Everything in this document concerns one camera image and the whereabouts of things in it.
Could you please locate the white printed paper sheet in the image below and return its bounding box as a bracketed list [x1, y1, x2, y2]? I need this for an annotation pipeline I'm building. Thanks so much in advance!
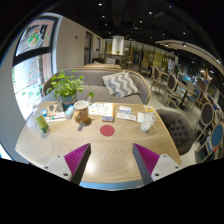
[88, 101, 103, 117]

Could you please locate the flat round red coaster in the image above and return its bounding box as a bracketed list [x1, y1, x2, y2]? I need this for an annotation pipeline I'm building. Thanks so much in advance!
[99, 124, 116, 138]

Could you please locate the clear glass cup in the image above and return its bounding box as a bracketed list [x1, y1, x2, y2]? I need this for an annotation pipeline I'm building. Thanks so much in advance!
[140, 112, 157, 133]

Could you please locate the blue white card pack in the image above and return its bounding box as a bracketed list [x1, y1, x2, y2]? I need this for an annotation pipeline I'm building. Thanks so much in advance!
[118, 105, 132, 115]

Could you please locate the group of ceiling spotlights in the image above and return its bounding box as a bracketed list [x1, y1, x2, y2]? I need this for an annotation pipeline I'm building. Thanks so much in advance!
[96, 1, 208, 48]

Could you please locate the small yellow card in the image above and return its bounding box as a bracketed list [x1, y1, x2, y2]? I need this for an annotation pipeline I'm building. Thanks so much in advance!
[143, 105, 155, 114]

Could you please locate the dark grey tufted chair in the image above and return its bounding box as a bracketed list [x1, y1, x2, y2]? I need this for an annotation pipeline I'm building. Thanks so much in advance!
[155, 109, 195, 157]

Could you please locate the christmas tree window decal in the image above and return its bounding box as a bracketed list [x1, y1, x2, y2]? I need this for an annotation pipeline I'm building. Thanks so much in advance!
[26, 56, 43, 88]

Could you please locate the white orange flat box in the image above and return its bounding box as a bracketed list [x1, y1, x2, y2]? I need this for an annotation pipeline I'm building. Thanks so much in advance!
[99, 102, 116, 123]

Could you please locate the grey chevron pillow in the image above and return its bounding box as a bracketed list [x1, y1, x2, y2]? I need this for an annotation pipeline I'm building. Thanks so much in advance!
[101, 70, 140, 99]

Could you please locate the small blue white carton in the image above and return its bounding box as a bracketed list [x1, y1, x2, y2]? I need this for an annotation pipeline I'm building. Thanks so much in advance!
[64, 105, 75, 120]

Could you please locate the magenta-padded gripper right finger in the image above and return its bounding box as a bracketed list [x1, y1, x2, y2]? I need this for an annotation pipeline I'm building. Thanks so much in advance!
[132, 142, 184, 186]

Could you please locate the green tea drink bottle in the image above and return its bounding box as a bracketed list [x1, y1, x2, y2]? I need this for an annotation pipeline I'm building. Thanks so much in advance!
[33, 105, 52, 135]

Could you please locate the green potted plant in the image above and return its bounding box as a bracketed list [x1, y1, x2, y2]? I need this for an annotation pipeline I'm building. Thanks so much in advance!
[45, 69, 95, 109]

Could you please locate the brown ceramic mug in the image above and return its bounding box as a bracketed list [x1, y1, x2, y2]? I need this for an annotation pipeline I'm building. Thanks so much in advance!
[72, 99, 92, 126]

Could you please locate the white leaflet with pen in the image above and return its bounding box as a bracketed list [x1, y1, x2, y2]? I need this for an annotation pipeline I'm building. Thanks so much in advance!
[46, 102, 66, 122]

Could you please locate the group of round-backed chairs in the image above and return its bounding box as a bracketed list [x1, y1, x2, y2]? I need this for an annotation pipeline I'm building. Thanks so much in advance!
[148, 64, 224, 164]

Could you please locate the grey curved sofa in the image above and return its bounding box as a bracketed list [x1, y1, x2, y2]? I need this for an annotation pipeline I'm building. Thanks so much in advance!
[41, 67, 152, 105]

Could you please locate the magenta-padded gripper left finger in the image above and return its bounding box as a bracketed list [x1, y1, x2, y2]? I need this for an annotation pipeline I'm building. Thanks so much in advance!
[42, 142, 92, 186]

